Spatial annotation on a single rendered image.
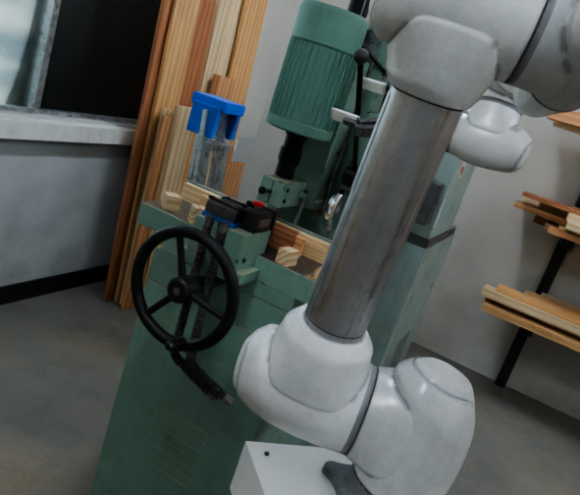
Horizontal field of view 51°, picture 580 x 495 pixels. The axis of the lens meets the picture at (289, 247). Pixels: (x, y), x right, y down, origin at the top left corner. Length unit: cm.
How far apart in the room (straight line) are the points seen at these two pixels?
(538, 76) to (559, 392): 328
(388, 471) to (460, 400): 16
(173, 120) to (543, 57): 232
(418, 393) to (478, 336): 296
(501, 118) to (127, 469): 137
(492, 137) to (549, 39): 57
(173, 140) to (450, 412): 222
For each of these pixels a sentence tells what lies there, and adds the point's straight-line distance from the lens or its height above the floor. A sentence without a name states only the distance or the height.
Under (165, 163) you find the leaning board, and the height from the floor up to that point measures 76.
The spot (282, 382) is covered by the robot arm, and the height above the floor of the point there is 89.
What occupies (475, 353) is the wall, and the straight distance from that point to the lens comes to 394.
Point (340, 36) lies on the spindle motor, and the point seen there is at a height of 144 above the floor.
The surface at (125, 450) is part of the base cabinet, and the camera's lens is 188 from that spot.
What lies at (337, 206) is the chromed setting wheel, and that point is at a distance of 166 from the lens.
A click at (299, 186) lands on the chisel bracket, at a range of 164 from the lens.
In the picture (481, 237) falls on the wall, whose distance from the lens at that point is 380.
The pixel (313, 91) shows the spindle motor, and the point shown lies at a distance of 151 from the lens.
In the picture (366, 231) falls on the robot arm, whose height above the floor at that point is 116.
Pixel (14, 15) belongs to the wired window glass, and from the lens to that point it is 266.
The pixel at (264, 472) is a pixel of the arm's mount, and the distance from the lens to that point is 108.
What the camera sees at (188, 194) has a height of 92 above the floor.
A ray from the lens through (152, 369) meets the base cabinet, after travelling 172.
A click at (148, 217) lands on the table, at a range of 164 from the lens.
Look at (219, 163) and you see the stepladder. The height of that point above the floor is 91.
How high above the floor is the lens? 132
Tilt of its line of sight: 15 degrees down
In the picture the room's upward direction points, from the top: 18 degrees clockwise
